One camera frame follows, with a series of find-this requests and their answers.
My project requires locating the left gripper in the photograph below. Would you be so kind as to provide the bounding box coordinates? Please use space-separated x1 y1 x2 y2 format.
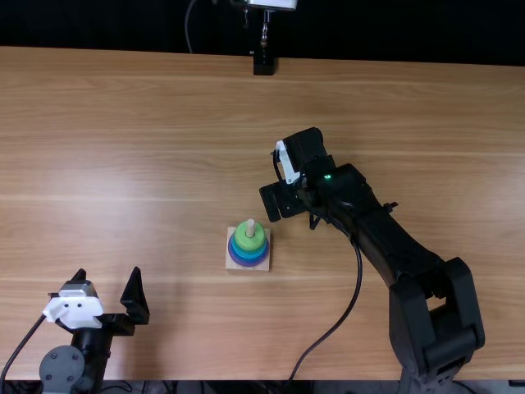
59 266 151 336

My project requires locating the light blue ring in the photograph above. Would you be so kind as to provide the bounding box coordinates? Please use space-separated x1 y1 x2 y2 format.
229 238 268 263

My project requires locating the dark green ring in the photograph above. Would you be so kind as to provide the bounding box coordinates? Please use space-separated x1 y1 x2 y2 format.
231 236 267 258

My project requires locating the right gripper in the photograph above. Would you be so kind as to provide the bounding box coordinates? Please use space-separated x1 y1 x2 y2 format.
259 126 329 222

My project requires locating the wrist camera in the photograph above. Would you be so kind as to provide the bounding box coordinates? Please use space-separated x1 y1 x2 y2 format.
43 289 103 331
275 140 307 186

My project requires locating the black clamp stand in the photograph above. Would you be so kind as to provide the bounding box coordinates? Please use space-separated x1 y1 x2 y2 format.
241 7 279 77

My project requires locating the light green ring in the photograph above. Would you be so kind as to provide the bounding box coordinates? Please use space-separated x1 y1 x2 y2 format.
232 221 265 253

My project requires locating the wooden peg base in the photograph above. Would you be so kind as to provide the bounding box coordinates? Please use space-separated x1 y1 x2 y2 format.
224 218 274 273

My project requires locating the grey cable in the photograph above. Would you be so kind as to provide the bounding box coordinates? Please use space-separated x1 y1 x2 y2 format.
184 0 199 54

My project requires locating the black cable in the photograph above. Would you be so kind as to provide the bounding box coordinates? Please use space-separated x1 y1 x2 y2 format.
286 237 364 385
0 314 48 387

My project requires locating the white mounted device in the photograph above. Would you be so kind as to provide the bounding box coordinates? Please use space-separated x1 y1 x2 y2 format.
245 0 299 11

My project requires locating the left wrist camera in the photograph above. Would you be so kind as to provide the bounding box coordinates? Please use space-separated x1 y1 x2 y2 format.
43 289 103 331

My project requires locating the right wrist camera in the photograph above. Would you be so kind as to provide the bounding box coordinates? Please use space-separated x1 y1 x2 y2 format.
275 140 307 186

